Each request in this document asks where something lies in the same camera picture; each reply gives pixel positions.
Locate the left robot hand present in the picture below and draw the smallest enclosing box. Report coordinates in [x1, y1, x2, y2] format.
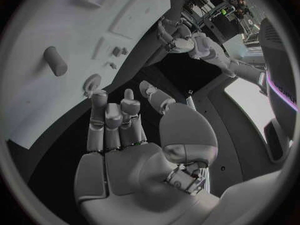
[156, 16, 196, 54]

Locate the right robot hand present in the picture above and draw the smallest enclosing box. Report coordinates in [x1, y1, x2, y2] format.
[73, 80, 220, 225]

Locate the grey cylinder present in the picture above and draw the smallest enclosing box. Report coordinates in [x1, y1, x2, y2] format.
[43, 46, 69, 77]

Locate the white task board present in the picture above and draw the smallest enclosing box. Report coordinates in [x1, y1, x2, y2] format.
[4, 0, 172, 150]

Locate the workshop desk with equipment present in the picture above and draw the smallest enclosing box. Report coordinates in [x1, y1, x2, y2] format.
[184, 0, 262, 42]

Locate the grey gear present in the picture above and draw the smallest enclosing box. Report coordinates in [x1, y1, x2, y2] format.
[82, 73, 103, 98]

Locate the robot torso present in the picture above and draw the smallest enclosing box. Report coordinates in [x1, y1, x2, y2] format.
[258, 17, 300, 114]

